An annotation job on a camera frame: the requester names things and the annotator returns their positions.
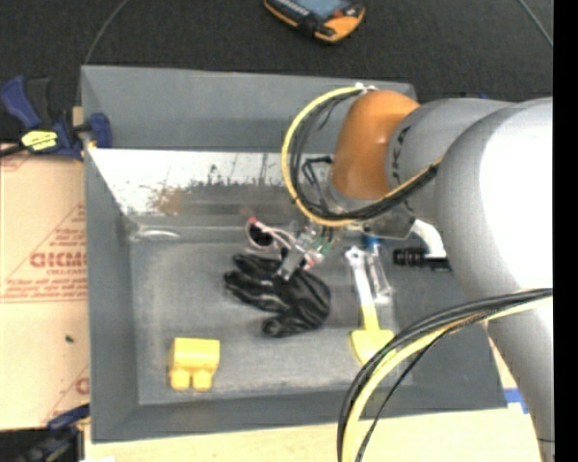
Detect black glove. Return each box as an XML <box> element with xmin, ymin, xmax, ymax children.
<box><xmin>223</xmin><ymin>252</ymin><xmax>332</xmax><ymax>339</ymax></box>

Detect pink and white sunglasses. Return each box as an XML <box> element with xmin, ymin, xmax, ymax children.
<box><xmin>245</xmin><ymin>217</ymin><xmax>295</xmax><ymax>252</ymax></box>

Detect clear tube with blue cap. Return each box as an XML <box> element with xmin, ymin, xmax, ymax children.
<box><xmin>362</xmin><ymin>232</ymin><xmax>394</xmax><ymax>305</ymax></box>

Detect grey metal bin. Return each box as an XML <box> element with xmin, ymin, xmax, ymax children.
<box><xmin>79</xmin><ymin>64</ymin><xmax>508</xmax><ymax>442</ymax></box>

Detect yellow and white tool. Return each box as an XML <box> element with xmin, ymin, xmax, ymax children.
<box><xmin>344</xmin><ymin>245</ymin><xmax>397</xmax><ymax>368</ymax></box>

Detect yellow toy block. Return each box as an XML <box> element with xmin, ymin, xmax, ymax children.
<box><xmin>167</xmin><ymin>337</ymin><xmax>222</xmax><ymax>393</ymax></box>

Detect brown cardboard board, red print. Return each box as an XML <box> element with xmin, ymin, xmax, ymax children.
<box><xmin>0</xmin><ymin>141</ymin><xmax>92</xmax><ymax>432</ymax></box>

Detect black cylinder on white bracket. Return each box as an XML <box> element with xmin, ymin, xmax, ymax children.
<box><xmin>392</xmin><ymin>218</ymin><xmax>452</xmax><ymax>272</ymax></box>

